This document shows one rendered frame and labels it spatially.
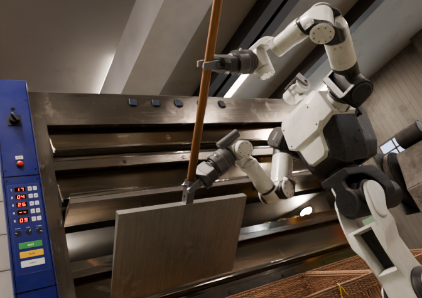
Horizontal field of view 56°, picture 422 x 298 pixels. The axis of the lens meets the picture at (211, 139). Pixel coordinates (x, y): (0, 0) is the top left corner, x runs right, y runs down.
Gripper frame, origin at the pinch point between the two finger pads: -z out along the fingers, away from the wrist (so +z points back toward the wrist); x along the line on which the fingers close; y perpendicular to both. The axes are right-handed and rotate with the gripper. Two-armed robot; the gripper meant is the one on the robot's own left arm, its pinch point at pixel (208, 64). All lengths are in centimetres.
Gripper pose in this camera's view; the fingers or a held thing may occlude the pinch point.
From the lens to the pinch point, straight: 135.3
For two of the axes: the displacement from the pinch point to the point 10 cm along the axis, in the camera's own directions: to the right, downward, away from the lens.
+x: 5.5, 3.2, -7.8
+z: 8.4, -1.5, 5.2
